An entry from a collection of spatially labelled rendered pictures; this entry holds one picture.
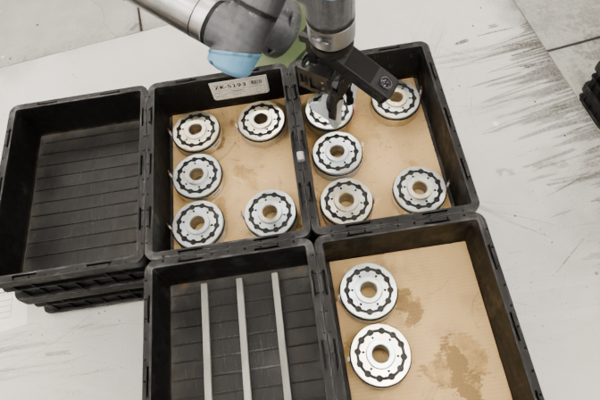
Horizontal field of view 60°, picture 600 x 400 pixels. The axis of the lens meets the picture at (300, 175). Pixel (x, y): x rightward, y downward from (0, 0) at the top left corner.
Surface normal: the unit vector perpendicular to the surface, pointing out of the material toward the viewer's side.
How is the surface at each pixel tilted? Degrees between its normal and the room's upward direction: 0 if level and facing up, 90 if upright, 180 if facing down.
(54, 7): 0
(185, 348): 0
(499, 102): 0
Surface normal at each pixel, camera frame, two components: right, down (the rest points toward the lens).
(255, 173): -0.09, -0.47
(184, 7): -0.20, 0.16
